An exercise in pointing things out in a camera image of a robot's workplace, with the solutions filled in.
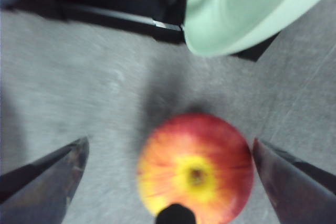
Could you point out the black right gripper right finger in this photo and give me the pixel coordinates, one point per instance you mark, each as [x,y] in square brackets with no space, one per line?
[302,195]

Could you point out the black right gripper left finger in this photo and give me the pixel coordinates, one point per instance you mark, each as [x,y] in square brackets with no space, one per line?
[39,192]

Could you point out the green plate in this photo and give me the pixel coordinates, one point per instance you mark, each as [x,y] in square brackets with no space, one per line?
[236,11]

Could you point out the red yellow apple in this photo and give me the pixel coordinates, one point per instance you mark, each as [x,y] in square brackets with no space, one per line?
[194,155]

